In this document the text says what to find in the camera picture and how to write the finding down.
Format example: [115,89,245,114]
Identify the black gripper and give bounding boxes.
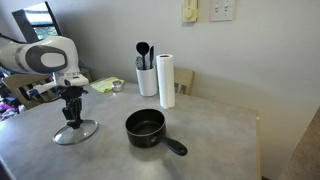
[59,85,90,124]

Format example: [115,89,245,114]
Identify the shiny metal bowl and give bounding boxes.
[52,119,100,146]

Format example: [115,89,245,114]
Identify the green microfibre cloth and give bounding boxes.
[90,76,126,94]

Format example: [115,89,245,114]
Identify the small glass bowl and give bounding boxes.
[111,80,125,93]

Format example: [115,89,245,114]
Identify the wooden slatted chair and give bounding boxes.
[2,68,93,110]

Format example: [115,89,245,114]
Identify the colourful fabric pile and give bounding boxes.
[0,99,22,122]

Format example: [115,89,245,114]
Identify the white ceramic utensil holder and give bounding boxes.
[135,65,159,98]

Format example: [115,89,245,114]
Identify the black plastic ladle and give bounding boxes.
[135,41,151,71]

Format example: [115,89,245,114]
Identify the black plastic spatula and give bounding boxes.
[148,45,155,70]

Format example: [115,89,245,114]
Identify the white paper towel roll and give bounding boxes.
[155,53,177,110]

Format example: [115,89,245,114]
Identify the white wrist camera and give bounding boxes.
[27,81,60,98]

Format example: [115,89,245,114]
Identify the black saucepan with handle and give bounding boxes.
[124,108,189,157]

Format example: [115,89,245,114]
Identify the metal wire whisk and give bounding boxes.
[135,55,144,71]

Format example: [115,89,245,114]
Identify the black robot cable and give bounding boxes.
[0,32,28,45]

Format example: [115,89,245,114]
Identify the window with black frame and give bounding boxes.
[11,1,63,44]

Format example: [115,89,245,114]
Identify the beige wall thermostat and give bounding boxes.
[181,0,199,24]

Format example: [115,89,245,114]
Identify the white light switch plate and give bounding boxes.
[209,0,236,23]

